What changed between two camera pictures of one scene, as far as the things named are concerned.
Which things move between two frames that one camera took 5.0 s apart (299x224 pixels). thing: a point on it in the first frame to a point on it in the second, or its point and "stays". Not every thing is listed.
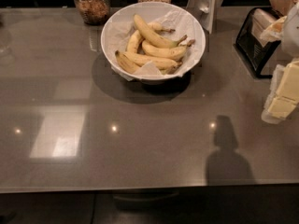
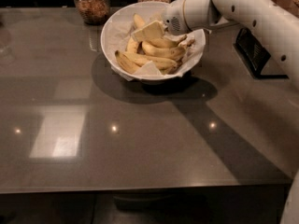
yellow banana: x=126 y=63 stays
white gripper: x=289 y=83 to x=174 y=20
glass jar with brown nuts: x=92 y=4 stays
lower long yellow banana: x=143 y=60 stays
